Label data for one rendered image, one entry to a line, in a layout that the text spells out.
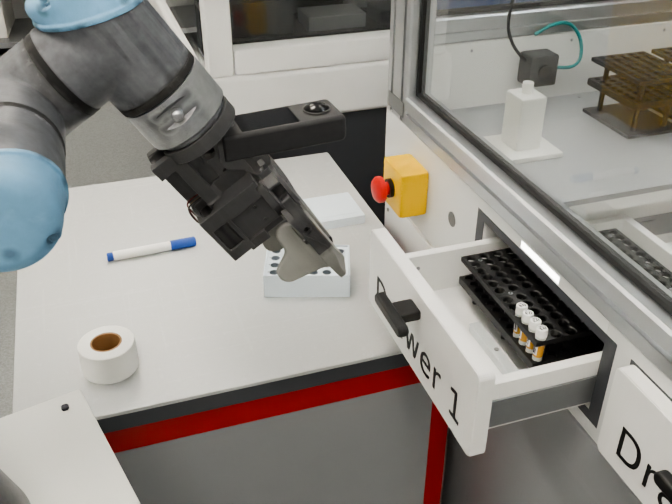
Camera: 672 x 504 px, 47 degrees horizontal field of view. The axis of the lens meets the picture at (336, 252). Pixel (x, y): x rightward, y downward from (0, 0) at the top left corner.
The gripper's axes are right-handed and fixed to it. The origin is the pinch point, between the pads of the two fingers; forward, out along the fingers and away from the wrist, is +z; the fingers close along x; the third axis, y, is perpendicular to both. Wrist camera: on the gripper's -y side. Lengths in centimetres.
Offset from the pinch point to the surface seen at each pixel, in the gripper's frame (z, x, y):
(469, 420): 16.2, 13.6, -0.4
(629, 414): 21.1, 20.1, -12.8
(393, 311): 10.6, 0.5, -0.6
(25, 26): 43, -415, 89
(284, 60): 15, -80, -9
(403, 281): 11.9, -3.9, -3.3
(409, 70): 10.7, -39.1, -22.1
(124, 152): 77, -256, 65
